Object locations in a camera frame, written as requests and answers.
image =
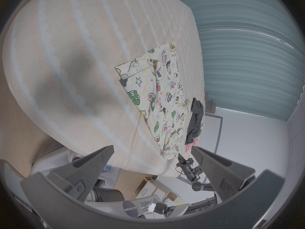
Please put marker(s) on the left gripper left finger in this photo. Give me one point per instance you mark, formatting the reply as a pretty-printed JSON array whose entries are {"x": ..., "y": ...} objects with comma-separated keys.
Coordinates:
[{"x": 83, "y": 175}]

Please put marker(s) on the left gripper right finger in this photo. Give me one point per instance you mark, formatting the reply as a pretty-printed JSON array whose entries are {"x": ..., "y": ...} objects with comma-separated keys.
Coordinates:
[{"x": 221, "y": 175}]

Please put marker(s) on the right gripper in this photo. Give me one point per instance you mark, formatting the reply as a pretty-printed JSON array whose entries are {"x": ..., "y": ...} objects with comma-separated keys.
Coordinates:
[{"x": 188, "y": 172}]

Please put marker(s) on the white printed pyjama top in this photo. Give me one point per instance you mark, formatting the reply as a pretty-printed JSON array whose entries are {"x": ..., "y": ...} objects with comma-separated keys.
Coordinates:
[{"x": 162, "y": 99}]

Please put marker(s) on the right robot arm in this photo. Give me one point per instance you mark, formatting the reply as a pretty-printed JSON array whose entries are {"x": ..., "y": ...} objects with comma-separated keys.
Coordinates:
[{"x": 200, "y": 187}]

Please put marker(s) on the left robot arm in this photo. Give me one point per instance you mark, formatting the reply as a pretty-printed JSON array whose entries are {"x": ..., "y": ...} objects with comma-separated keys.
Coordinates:
[{"x": 133, "y": 209}]

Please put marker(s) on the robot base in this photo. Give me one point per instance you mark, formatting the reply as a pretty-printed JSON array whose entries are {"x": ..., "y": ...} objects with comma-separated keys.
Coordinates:
[{"x": 62, "y": 158}]

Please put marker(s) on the pink garment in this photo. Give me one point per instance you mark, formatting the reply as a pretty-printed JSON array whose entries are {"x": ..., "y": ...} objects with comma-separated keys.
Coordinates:
[{"x": 190, "y": 147}]

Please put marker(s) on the white wooden chest of drawers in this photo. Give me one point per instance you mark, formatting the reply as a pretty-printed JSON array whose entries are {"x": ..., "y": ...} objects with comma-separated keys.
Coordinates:
[{"x": 152, "y": 189}]

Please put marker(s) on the black garment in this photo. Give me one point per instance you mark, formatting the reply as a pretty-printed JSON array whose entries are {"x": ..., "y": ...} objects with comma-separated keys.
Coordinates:
[{"x": 196, "y": 118}]

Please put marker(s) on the grey bedside table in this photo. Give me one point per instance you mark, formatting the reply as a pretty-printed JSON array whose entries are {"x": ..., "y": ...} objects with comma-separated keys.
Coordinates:
[{"x": 211, "y": 106}]

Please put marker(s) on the blue-green curtain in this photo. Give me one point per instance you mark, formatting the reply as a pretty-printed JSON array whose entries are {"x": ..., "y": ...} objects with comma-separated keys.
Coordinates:
[{"x": 250, "y": 68}]

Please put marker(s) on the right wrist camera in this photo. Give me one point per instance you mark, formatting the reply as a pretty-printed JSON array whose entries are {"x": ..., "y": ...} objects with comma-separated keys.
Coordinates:
[{"x": 189, "y": 163}]

